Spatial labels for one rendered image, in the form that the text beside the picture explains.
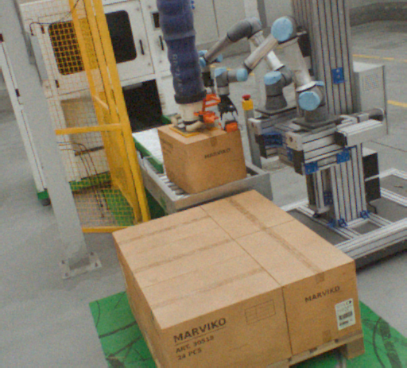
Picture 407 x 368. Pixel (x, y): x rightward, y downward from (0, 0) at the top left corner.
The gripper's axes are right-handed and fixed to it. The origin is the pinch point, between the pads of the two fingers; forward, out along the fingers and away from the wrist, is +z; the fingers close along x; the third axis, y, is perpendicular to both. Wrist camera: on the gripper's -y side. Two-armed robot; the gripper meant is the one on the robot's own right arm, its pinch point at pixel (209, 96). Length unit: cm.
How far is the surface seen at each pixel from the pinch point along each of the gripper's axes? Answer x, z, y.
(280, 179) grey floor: 79, 108, -53
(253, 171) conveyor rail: 3, 49, 51
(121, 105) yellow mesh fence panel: -65, -8, -13
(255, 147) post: 26, 46, 14
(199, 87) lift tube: -21.4, -17.7, 39.8
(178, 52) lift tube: -31, -43, 38
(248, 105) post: 25.1, 11.1, 14.0
